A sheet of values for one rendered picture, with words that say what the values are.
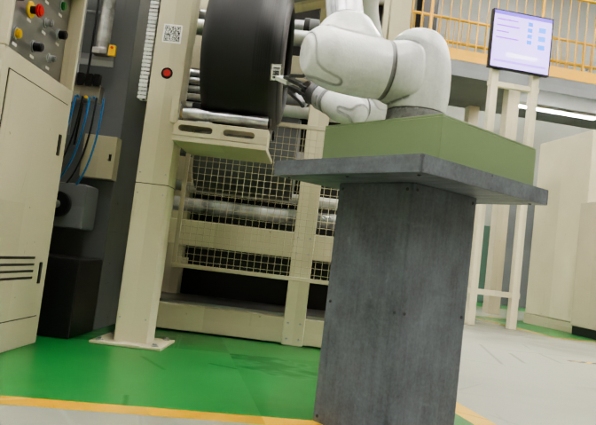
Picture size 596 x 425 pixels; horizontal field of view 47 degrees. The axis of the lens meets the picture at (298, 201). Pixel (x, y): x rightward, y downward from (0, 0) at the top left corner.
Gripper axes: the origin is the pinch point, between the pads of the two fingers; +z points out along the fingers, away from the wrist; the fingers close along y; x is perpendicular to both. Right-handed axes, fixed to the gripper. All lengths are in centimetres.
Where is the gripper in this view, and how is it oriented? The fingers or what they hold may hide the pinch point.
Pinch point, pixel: (284, 80)
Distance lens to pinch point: 253.2
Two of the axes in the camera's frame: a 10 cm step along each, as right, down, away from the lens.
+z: -6.2, -4.0, 6.8
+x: 7.8, -2.0, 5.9
